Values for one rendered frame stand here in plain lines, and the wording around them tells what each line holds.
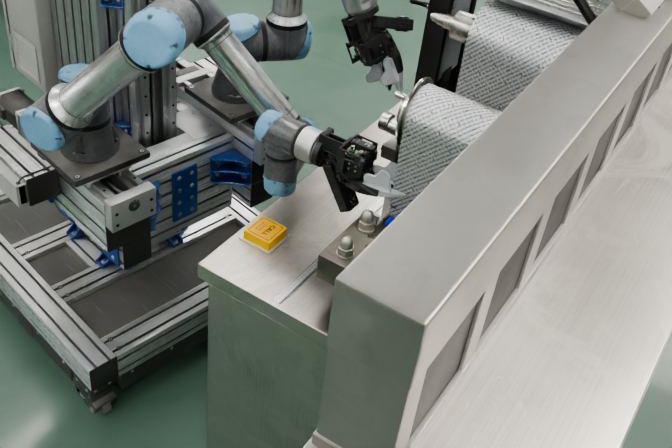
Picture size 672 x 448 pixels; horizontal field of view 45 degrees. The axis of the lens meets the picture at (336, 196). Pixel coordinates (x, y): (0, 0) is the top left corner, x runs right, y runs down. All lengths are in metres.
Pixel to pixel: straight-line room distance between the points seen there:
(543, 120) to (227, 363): 1.18
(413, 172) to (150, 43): 0.59
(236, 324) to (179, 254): 1.05
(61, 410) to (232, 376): 0.88
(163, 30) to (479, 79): 0.66
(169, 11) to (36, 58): 0.89
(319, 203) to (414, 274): 1.29
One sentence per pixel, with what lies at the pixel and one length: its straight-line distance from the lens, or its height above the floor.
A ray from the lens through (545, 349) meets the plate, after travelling 0.94.
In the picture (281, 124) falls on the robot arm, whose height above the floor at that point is 1.14.
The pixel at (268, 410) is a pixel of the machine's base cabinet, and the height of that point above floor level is 0.57.
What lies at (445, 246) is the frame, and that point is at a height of 1.65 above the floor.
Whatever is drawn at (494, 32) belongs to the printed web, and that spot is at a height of 1.38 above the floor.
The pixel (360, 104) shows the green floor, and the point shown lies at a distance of 4.09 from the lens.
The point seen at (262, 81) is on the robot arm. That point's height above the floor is 1.15.
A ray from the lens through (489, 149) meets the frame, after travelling 0.82.
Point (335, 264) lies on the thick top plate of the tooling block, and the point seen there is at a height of 1.03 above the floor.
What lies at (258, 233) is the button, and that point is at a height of 0.92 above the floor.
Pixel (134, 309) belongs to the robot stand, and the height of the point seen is 0.21.
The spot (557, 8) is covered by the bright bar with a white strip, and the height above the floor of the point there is 1.45.
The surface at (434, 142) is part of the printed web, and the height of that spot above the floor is 1.24.
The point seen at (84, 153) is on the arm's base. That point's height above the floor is 0.84.
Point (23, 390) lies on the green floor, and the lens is 2.76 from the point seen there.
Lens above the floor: 2.09
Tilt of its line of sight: 37 degrees down
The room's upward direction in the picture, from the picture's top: 7 degrees clockwise
